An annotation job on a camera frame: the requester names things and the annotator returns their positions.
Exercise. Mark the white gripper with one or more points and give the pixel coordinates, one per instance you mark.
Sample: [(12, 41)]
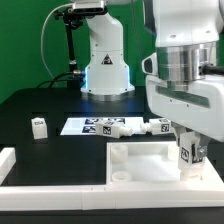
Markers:
[(200, 109)]

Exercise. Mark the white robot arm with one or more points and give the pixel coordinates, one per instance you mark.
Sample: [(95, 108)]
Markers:
[(183, 82)]

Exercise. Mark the white marker base sheet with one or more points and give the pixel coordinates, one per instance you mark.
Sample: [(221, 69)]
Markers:
[(86, 125)]

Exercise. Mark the white U-shaped fence frame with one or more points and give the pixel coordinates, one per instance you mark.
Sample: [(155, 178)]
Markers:
[(118, 195)]

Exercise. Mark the black camera stand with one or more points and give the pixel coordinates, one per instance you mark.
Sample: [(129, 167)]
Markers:
[(72, 21)]

